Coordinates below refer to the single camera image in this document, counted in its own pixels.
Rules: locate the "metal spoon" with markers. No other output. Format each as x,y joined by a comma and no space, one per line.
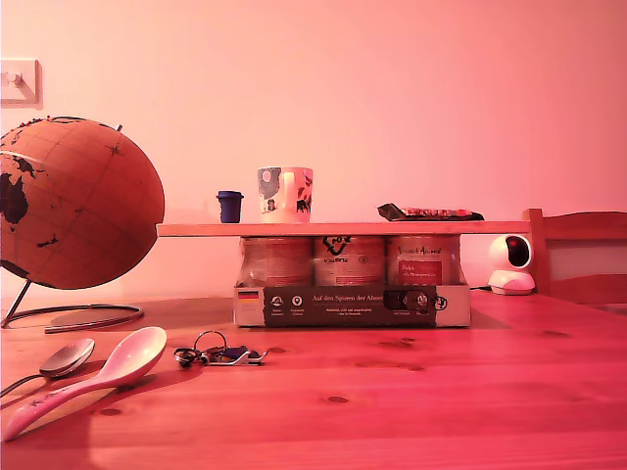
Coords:
68,360

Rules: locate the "wooden chair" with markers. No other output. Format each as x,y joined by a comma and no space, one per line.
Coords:
578,225

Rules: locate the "white printed mug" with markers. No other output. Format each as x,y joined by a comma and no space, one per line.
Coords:
289,196

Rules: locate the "dark snack wrapper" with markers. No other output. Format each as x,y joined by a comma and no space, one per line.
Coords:
431,212

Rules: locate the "white ceramic spoon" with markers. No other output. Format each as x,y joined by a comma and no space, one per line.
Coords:
137,353

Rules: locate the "wooden shelf board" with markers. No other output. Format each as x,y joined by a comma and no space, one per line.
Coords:
343,229

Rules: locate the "cork globe with metal stand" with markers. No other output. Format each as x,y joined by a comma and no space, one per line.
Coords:
88,205

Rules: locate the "white wall switch plate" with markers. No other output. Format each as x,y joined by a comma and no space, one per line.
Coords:
19,93

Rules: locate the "white security camera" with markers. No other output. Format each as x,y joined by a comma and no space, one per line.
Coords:
512,274

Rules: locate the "printed cardboard tray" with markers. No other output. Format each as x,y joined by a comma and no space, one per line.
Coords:
352,306

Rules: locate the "small blue cup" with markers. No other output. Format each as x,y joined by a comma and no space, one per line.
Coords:
229,208

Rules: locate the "blue key fob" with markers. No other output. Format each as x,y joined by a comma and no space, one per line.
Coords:
237,351

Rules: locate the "tin can with red label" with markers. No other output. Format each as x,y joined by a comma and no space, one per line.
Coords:
423,259

